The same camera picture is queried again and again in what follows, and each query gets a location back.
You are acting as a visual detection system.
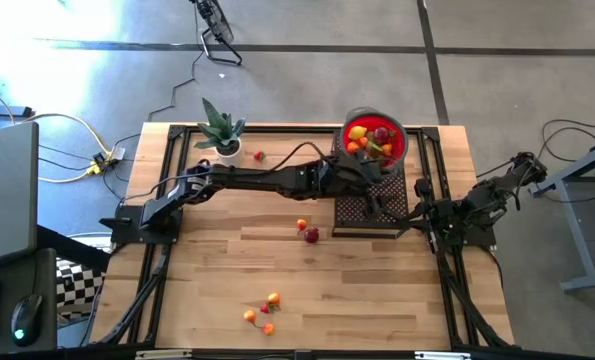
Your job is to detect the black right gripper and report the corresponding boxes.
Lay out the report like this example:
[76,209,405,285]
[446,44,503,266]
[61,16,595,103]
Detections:
[394,177,454,255]

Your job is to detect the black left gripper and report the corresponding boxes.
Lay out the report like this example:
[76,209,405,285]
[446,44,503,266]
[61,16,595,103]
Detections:
[315,149,397,218]

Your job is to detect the black perforated metal shelf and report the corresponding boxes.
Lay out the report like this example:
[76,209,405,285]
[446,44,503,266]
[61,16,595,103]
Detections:
[331,128,411,239]

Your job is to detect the red grey collapsible colander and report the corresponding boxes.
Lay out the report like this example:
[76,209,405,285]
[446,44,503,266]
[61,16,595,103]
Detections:
[338,105,409,179]

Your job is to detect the potted aloe plant white pot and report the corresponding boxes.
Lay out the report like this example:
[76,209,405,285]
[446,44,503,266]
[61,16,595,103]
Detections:
[193,97,247,169]

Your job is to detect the grey metal table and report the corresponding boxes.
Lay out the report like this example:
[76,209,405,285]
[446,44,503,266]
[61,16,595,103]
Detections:
[529,137,595,294]

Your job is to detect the black floor fan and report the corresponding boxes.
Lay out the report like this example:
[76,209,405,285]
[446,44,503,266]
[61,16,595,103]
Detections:
[189,0,244,67]

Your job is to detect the white yellow power plugs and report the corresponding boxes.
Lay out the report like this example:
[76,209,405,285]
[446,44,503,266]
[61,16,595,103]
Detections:
[89,146,127,176]

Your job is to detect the black white checkered board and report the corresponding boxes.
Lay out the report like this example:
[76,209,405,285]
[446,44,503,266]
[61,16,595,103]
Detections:
[55,257,107,321]

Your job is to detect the black desk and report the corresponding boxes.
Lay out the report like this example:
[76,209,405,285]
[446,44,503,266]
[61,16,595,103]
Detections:
[0,247,58,354]

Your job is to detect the dark floor power strip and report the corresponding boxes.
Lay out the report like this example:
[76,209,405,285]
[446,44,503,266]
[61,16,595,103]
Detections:
[0,103,34,119]

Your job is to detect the grey desk top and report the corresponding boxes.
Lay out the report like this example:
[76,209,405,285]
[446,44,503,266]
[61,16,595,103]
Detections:
[0,121,40,266]

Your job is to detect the silver metal bracket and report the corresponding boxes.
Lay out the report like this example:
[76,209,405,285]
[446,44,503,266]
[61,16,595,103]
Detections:
[415,351,472,360]
[135,349,193,360]

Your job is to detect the black looped floor cable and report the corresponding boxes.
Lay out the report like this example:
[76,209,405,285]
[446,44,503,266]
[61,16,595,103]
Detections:
[476,118,595,204]

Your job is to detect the yellow extension cable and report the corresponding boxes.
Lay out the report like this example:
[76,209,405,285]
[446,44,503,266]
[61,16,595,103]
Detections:
[0,82,113,184]

